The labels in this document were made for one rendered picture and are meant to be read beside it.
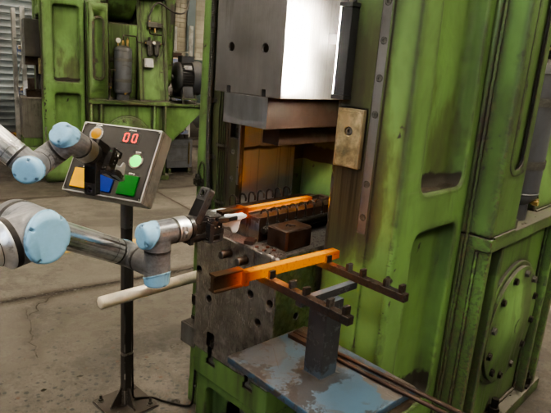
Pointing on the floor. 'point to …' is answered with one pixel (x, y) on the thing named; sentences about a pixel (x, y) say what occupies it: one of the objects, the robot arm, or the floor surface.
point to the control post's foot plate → (114, 401)
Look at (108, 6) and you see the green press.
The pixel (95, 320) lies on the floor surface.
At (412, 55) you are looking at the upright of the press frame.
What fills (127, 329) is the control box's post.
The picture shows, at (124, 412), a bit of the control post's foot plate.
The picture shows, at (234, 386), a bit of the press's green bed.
